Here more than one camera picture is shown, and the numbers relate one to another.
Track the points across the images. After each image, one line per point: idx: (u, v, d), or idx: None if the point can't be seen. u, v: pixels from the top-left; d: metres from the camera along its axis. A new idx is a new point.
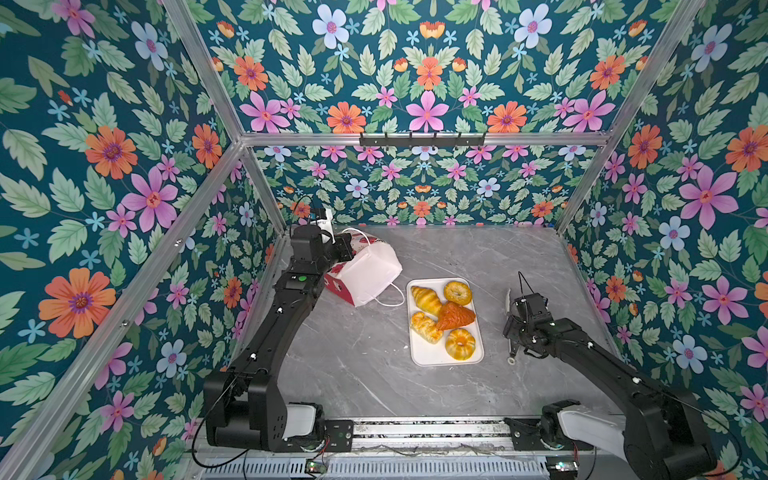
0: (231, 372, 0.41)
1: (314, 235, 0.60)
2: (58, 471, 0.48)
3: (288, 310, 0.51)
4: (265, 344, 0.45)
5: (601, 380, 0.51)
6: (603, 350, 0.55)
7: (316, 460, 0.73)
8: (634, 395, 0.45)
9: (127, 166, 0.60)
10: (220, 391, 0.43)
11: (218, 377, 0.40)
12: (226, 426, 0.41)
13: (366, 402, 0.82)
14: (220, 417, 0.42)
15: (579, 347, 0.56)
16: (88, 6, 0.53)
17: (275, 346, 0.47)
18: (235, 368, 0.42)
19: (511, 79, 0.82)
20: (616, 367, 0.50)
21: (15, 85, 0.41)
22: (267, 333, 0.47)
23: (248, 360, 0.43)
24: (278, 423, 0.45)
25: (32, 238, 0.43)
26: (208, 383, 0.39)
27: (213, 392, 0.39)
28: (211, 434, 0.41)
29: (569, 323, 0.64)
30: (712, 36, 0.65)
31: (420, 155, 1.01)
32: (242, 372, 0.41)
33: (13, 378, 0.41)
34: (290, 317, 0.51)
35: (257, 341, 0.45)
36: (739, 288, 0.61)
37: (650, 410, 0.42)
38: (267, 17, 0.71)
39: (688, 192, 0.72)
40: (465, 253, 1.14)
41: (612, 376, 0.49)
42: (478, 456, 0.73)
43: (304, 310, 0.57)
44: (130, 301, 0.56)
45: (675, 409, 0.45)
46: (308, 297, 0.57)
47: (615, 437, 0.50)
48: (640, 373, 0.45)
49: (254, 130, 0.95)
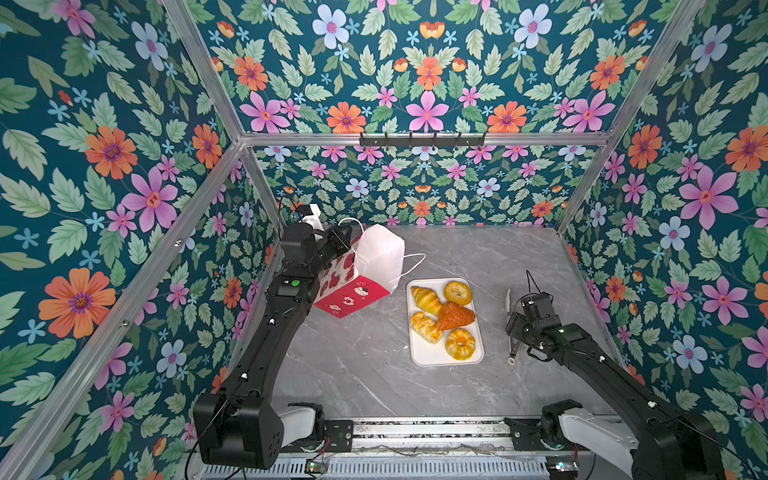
0: (222, 395, 0.39)
1: (305, 237, 0.56)
2: (58, 471, 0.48)
3: (280, 321, 0.48)
4: (257, 361, 0.43)
5: (611, 397, 0.50)
6: (614, 364, 0.53)
7: (316, 460, 0.73)
8: (649, 421, 0.43)
9: (127, 166, 0.60)
10: (212, 414, 0.42)
11: (209, 400, 0.39)
12: (220, 447, 0.40)
13: (366, 402, 0.82)
14: (214, 437, 0.41)
15: (590, 360, 0.54)
16: (88, 6, 0.53)
17: (267, 363, 0.45)
18: (226, 389, 0.40)
19: (511, 79, 0.82)
20: (628, 384, 0.48)
21: (15, 85, 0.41)
22: (259, 348, 0.44)
23: (240, 381, 0.41)
24: (273, 440, 0.44)
25: (32, 238, 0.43)
26: (199, 405, 0.38)
27: (205, 415, 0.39)
28: (205, 455, 0.40)
29: (579, 333, 0.60)
30: (712, 36, 0.65)
31: (420, 155, 1.01)
32: (233, 394, 0.39)
33: (13, 378, 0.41)
34: (284, 329, 0.49)
35: (249, 358, 0.43)
36: (739, 288, 0.61)
37: (665, 439, 0.40)
38: (267, 17, 0.71)
39: (688, 192, 0.72)
40: (465, 253, 1.14)
41: (626, 397, 0.47)
42: (478, 456, 0.73)
43: (298, 317, 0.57)
44: (130, 302, 0.56)
45: (689, 434, 0.44)
46: (304, 300, 0.55)
47: (621, 453, 0.49)
48: (655, 396, 0.46)
49: (254, 130, 0.95)
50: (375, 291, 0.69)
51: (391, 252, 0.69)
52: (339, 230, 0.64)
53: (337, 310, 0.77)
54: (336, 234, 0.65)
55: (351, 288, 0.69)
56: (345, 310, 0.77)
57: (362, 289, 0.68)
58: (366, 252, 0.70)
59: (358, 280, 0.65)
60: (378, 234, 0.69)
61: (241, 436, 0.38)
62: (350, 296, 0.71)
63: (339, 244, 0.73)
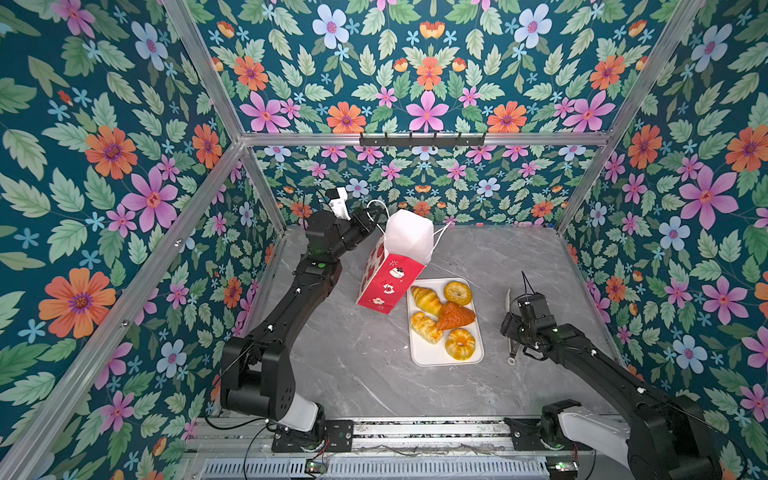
0: (249, 339, 0.44)
1: (329, 225, 0.59)
2: (58, 470, 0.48)
3: (305, 291, 0.53)
4: (282, 319, 0.47)
5: (605, 389, 0.51)
6: (606, 357, 0.54)
7: (316, 460, 0.73)
8: (639, 406, 0.44)
9: (126, 166, 0.60)
10: (237, 355, 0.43)
11: (237, 343, 0.43)
12: (238, 390, 0.43)
13: (366, 402, 0.82)
14: (234, 381, 0.44)
15: (582, 355, 0.56)
16: (88, 6, 0.53)
17: (290, 322, 0.49)
18: (252, 336, 0.44)
19: (511, 79, 0.82)
20: (617, 373, 0.50)
21: (14, 85, 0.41)
22: (283, 310, 0.49)
23: (265, 331, 0.45)
24: (285, 395, 0.47)
25: (32, 238, 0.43)
26: (228, 346, 0.42)
27: (231, 355, 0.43)
28: (223, 398, 0.43)
29: (572, 330, 0.63)
30: (712, 36, 0.65)
31: (420, 155, 1.01)
32: (258, 341, 0.44)
33: (13, 378, 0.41)
34: (306, 300, 0.54)
35: (274, 315, 0.48)
36: (739, 288, 0.61)
37: (655, 422, 0.41)
38: (267, 17, 0.71)
39: (688, 192, 0.72)
40: (465, 253, 1.14)
41: (617, 385, 0.48)
42: (478, 456, 0.73)
43: (320, 296, 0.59)
44: (130, 301, 0.56)
45: (679, 420, 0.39)
46: (326, 281, 0.60)
47: (617, 444, 0.50)
48: (644, 382, 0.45)
49: (254, 130, 0.95)
50: (414, 269, 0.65)
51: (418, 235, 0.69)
52: (362, 213, 0.65)
53: (382, 305, 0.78)
54: (359, 218, 0.67)
55: (386, 272, 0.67)
56: (390, 299, 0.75)
57: (399, 270, 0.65)
58: (400, 245, 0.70)
59: (392, 259, 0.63)
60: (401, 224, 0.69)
61: (258, 386, 0.42)
62: (390, 282, 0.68)
63: (363, 226, 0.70)
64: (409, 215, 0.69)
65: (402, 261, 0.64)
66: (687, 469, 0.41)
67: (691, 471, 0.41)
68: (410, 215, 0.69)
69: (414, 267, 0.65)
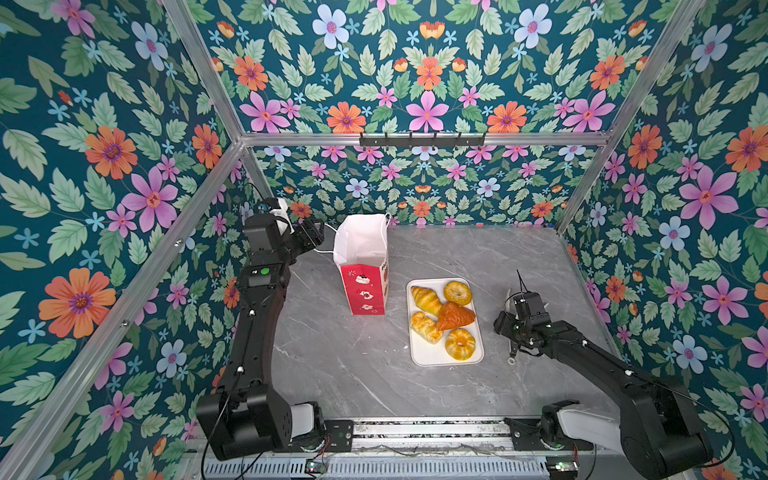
0: (223, 392, 0.39)
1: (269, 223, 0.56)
2: (58, 471, 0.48)
3: (261, 309, 0.47)
4: (249, 351, 0.43)
5: (597, 376, 0.52)
6: (598, 347, 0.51)
7: (316, 460, 0.73)
8: (626, 386, 0.46)
9: (126, 166, 0.60)
10: (217, 413, 0.42)
11: (210, 400, 0.38)
12: (234, 441, 0.40)
13: (366, 402, 0.82)
14: (225, 435, 0.41)
15: (574, 346, 0.58)
16: (88, 6, 0.53)
17: (260, 353, 0.45)
18: (225, 386, 0.39)
19: (511, 79, 0.82)
20: (606, 359, 0.52)
21: (14, 85, 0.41)
22: (246, 340, 0.44)
23: (237, 374, 0.40)
24: (286, 419, 0.46)
25: (32, 238, 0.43)
26: (201, 409, 0.37)
27: (210, 415, 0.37)
28: (220, 452, 0.40)
29: (565, 325, 0.65)
30: (712, 36, 0.65)
31: (420, 155, 1.01)
32: (234, 389, 0.39)
33: (13, 378, 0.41)
34: (266, 317, 0.49)
35: (240, 350, 0.42)
36: (739, 288, 0.61)
37: (642, 400, 0.42)
38: (267, 17, 0.71)
39: (688, 192, 0.72)
40: (465, 253, 1.14)
41: (607, 370, 0.50)
42: (478, 456, 0.73)
43: (276, 306, 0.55)
44: (130, 301, 0.56)
45: (668, 401, 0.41)
46: (278, 289, 0.54)
47: (613, 431, 0.50)
48: (632, 366, 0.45)
49: (254, 130, 0.95)
50: (372, 272, 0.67)
51: (376, 232, 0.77)
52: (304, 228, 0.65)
53: (375, 308, 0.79)
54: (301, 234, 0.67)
55: (353, 282, 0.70)
56: (378, 302, 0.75)
57: (362, 276, 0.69)
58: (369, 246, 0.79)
59: (348, 270, 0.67)
60: (351, 223, 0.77)
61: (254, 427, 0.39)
62: (363, 289, 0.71)
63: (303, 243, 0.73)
64: (354, 221, 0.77)
65: (359, 268, 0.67)
66: (678, 450, 0.41)
67: (681, 451, 0.41)
68: (356, 221, 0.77)
69: (372, 271, 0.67)
